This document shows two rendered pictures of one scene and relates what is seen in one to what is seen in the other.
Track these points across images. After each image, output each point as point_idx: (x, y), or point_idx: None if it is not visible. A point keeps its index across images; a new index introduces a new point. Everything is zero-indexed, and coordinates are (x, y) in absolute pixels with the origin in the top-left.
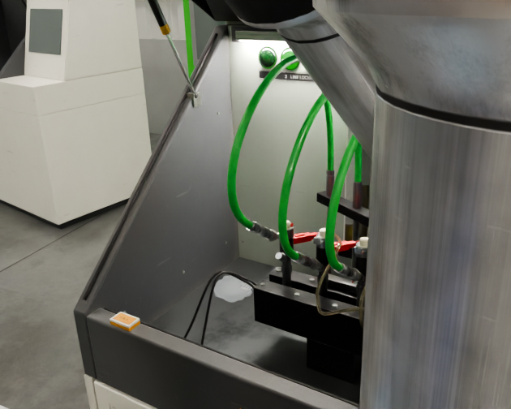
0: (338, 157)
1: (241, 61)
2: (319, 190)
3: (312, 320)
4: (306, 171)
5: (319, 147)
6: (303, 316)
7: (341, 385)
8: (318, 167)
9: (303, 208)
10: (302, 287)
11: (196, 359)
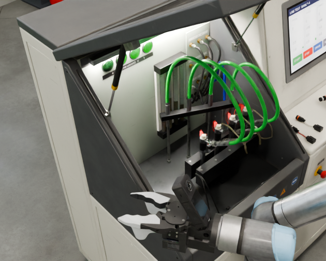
0: (150, 94)
1: (89, 76)
2: (143, 116)
3: (226, 163)
4: (135, 112)
5: (140, 96)
6: (222, 165)
7: (237, 176)
8: (141, 106)
9: (135, 131)
10: (205, 157)
11: (246, 208)
